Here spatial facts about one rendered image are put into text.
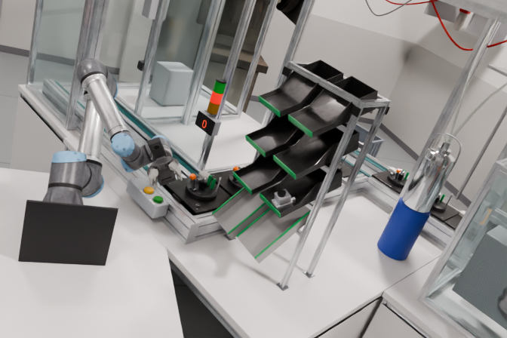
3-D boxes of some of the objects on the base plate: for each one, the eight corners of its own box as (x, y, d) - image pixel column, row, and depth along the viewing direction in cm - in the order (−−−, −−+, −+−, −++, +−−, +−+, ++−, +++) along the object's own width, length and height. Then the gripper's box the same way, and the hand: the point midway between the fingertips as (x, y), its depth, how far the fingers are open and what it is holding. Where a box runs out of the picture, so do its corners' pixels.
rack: (282, 291, 188) (363, 103, 156) (223, 235, 209) (284, 59, 177) (314, 275, 203) (394, 102, 171) (256, 225, 224) (318, 62, 192)
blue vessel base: (397, 264, 231) (422, 218, 220) (370, 244, 240) (393, 199, 229) (412, 256, 242) (436, 211, 232) (386, 237, 251) (408, 194, 240)
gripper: (185, 162, 184) (192, 188, 166) (148, 176, 183) (151, 203, 164) (178, 142, 180) (185, 167, 162) (139, 156, 179) (142, 182, 160)
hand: (164, 176), depth 162 cm, fingers open, 8 cm apart
